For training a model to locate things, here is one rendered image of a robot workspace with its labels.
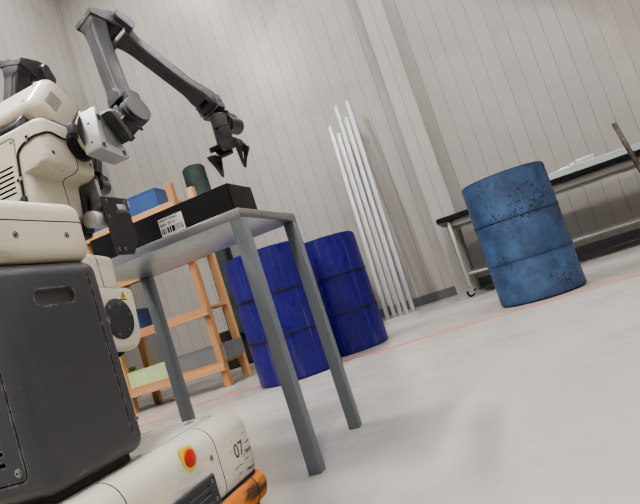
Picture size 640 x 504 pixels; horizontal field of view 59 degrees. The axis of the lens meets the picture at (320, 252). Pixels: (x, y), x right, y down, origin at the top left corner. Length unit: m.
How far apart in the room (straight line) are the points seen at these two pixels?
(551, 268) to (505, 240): 0.36
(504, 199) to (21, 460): 3.60
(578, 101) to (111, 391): 7.30
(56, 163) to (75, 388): 0.60
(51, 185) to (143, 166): 7.70
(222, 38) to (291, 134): 1.82
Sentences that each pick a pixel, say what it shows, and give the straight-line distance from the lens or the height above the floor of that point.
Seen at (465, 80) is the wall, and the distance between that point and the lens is 7.99.
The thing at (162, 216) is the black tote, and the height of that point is 0.89.
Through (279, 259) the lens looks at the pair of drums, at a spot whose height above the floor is 0.83.
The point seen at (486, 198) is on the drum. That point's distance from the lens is 4.23.
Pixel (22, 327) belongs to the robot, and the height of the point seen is 0.57.
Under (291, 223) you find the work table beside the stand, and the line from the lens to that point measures 2.06.
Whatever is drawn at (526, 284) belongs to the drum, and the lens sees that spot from 4.21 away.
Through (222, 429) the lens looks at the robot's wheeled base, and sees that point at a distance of 1.39.
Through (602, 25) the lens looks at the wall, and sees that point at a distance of 8.28.
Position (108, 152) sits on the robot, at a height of 0.96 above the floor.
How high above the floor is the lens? 0.46
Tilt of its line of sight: 5 degrees up
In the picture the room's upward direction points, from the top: 18 degrees counter-clockwise
